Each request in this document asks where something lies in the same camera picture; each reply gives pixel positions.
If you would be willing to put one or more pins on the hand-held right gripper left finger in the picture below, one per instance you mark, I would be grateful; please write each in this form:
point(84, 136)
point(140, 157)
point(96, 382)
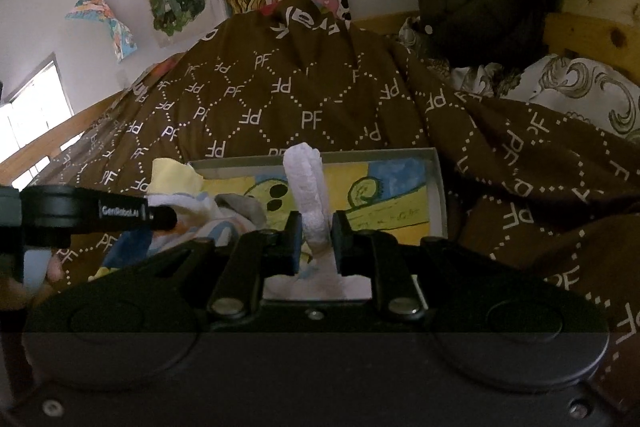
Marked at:
point(295, 237)

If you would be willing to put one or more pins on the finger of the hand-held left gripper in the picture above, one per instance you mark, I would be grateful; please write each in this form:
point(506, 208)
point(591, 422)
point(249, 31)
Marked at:
point(155, 218)

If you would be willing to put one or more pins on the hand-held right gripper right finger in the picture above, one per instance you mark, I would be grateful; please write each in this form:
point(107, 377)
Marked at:
point(340, 242)

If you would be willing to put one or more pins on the white textured sock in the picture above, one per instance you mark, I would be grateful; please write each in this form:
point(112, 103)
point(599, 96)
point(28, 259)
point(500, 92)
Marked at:
point(307, 187)

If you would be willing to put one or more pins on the grey sock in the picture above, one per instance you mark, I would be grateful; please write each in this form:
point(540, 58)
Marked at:
point(245, 207)

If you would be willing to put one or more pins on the painted shallow cardboard box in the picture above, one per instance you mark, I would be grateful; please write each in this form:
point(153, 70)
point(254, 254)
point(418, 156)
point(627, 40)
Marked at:
point(390, 207)

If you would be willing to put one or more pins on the person's left hand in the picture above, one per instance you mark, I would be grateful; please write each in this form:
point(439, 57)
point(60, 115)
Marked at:
point(56, 269)

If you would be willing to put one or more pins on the bright window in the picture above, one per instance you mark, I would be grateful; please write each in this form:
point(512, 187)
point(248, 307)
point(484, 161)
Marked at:
point(35, 117)

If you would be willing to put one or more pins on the brown printed blanket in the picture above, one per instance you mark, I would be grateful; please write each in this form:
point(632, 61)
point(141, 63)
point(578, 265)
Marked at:
point(325, 97)

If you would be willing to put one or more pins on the white swirl-patterned pillow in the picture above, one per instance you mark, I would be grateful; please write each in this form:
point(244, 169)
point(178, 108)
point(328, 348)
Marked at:
point(575, 87)

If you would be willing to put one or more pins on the mermaid tail wall poster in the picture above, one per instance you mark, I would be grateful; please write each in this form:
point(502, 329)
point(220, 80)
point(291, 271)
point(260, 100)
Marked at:
point(107, 27)

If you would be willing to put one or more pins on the wooden bed frame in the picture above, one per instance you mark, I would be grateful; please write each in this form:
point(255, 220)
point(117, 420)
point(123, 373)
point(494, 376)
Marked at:
point(590, 27)

